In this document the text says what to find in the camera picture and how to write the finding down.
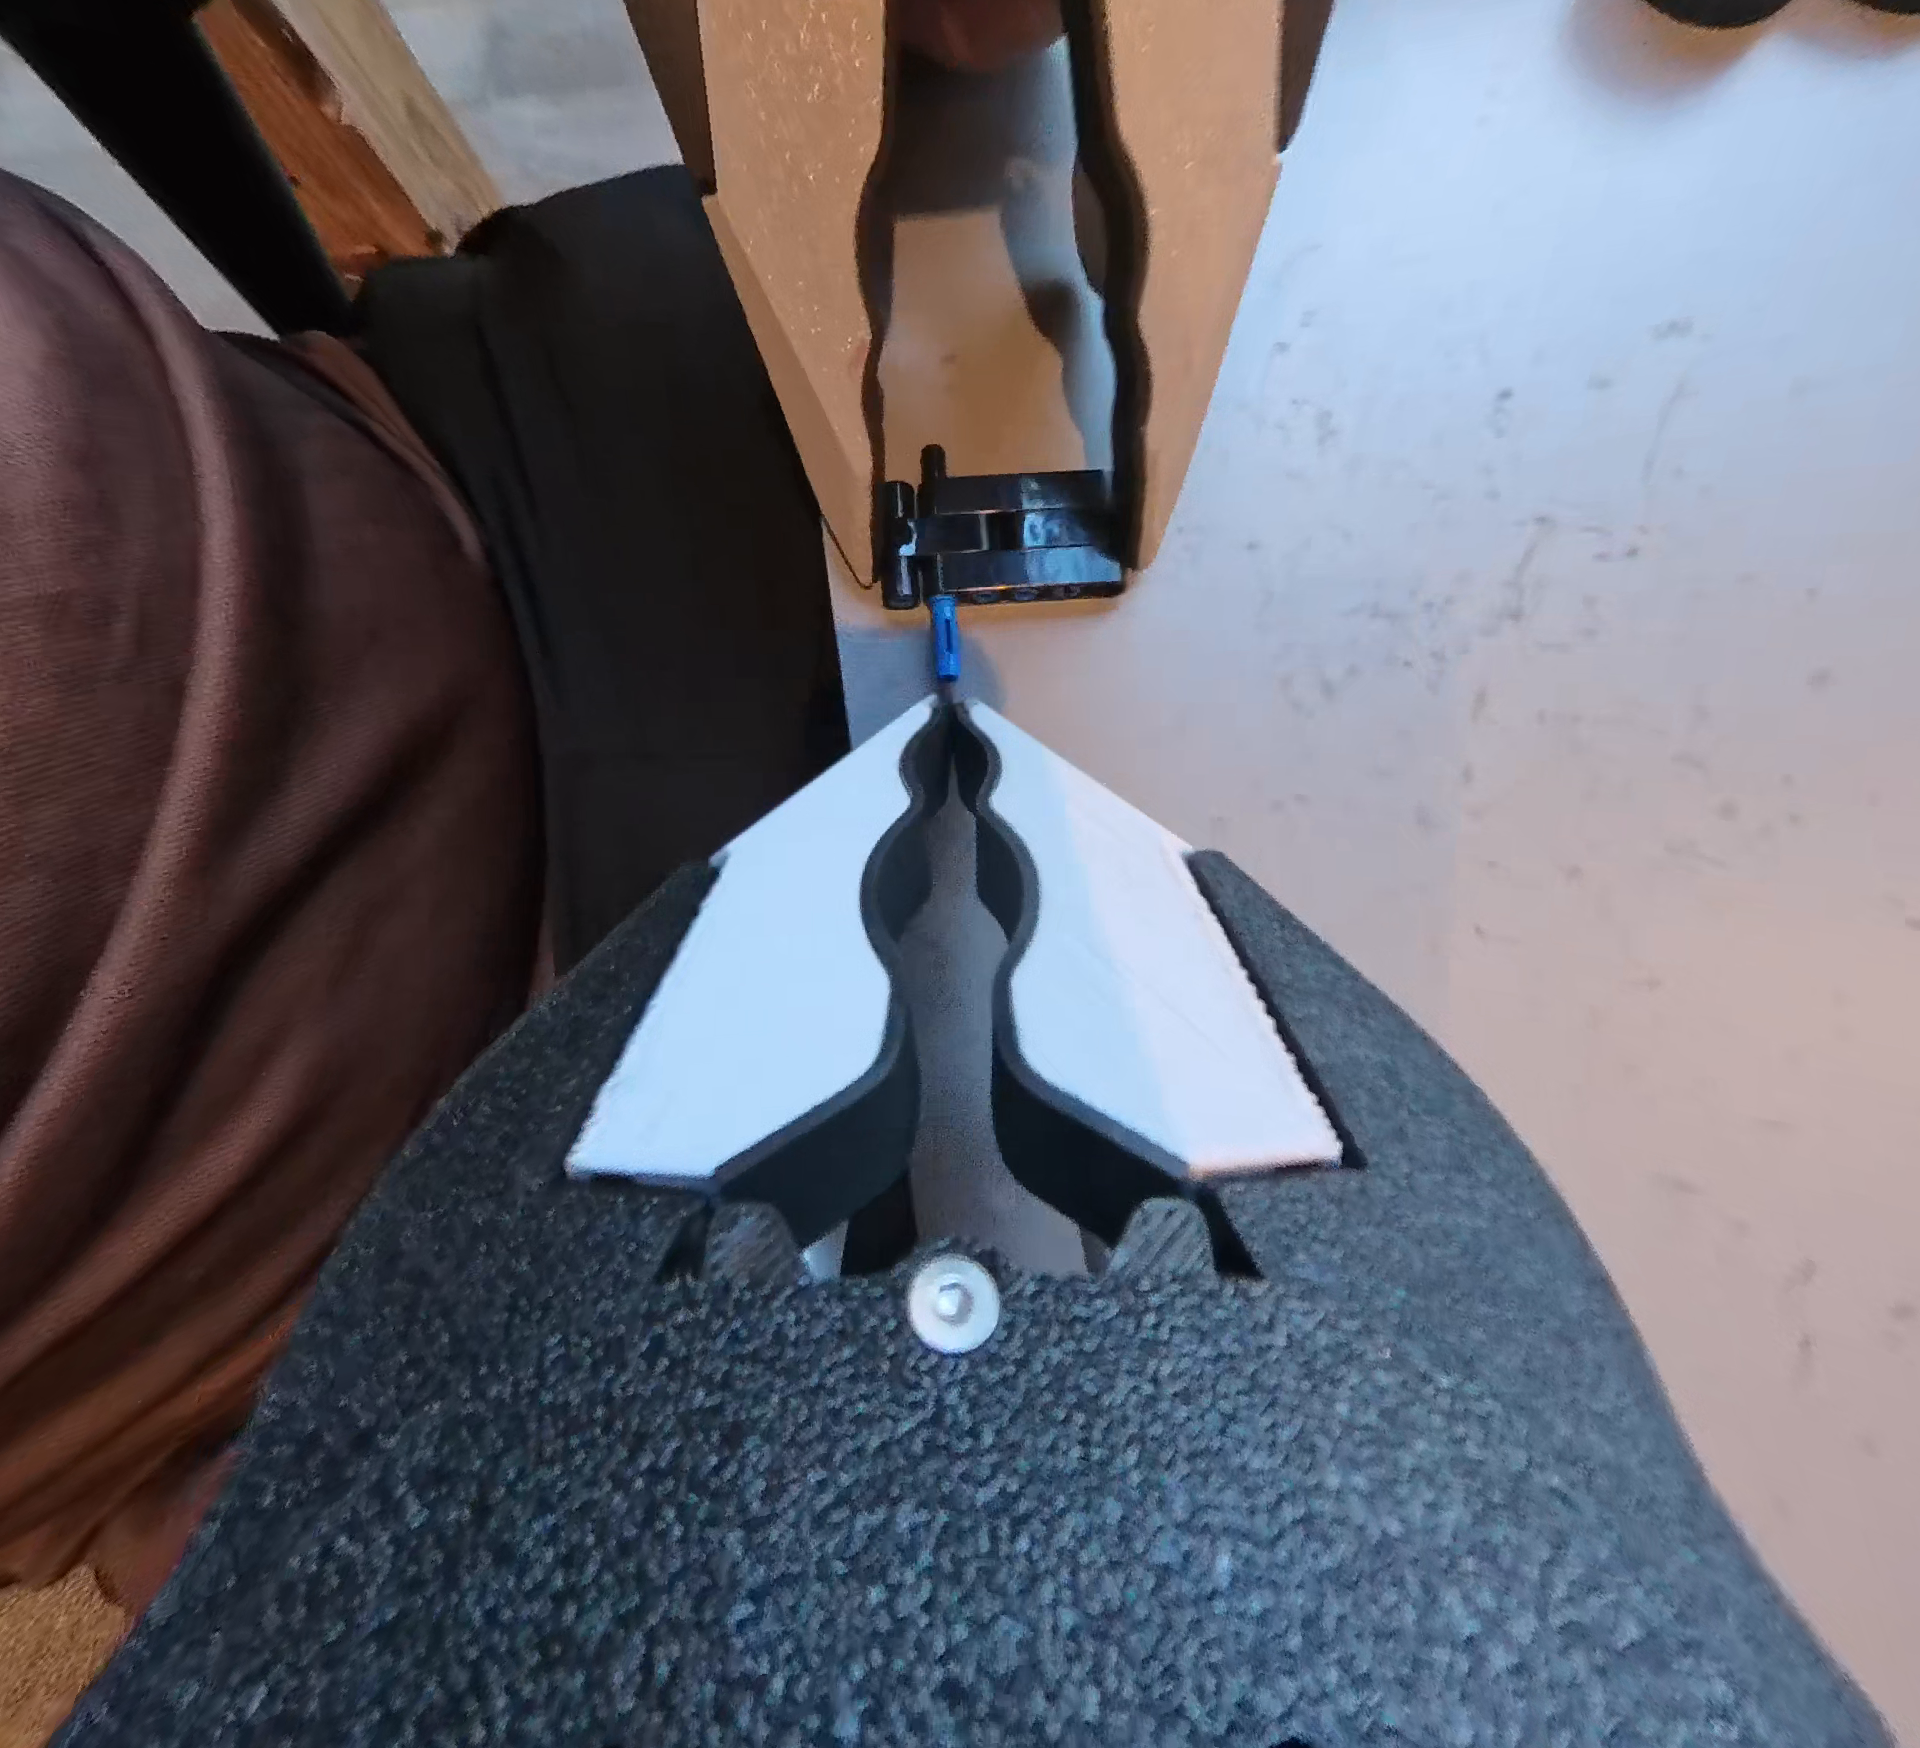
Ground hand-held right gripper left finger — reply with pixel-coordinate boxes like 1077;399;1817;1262
566;694;955;1246

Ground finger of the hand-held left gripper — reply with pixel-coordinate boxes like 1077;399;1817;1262
571;0;924;595
1057;0;1384;571

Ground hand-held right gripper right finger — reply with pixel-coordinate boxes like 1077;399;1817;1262
954;698;1345;1246

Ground black brick assembly with blue pins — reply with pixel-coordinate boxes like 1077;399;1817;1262
878;444;1130;614

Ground person's black trousers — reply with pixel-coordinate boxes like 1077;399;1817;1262
351;162;855;978

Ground black office chair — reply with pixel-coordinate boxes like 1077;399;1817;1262
0;0;590;340

